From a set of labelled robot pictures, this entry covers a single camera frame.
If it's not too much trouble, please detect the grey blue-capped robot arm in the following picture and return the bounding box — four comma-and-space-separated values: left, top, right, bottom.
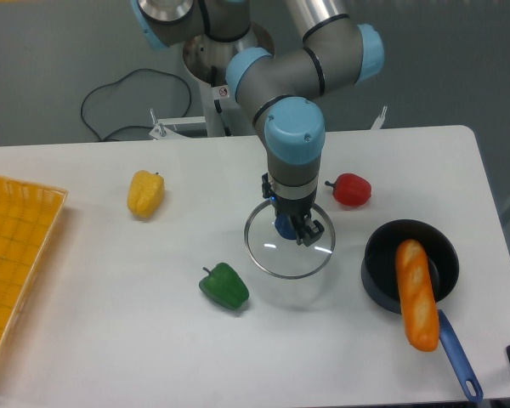
131, 1, 384, 246

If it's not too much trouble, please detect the yellow woven basket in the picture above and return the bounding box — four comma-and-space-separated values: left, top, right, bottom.
0, 176, 68, 349

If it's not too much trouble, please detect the black cable on floor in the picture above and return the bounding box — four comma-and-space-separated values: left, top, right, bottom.
80, 67, 193, 142

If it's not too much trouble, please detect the yellow bell pepper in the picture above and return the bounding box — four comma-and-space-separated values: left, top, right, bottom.
127, 170, 165, 218

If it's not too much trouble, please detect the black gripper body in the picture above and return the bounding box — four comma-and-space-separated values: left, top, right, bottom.
262, 173, 319, 218

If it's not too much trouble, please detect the white table frame bracket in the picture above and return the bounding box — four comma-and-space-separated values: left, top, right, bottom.
149, 108, 207, 140

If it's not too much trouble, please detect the orange baguette bread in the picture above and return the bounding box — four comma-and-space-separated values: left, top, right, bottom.
394, 239, 439, 353

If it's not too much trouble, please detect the red bell pepper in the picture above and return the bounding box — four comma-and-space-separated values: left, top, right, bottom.
324, 173, 372, 207

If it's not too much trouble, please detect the glass pot lid blue knob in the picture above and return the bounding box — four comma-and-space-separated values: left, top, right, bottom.
244, 200, 336, 280

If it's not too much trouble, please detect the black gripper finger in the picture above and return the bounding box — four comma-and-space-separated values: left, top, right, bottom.
290, 215, 326, 247

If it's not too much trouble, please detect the dark pot with blue handle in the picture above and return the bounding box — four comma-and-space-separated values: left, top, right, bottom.
361, 219, 484, 403

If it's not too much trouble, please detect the green bell pepper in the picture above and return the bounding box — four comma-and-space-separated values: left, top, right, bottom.
199, 263, 250, 310

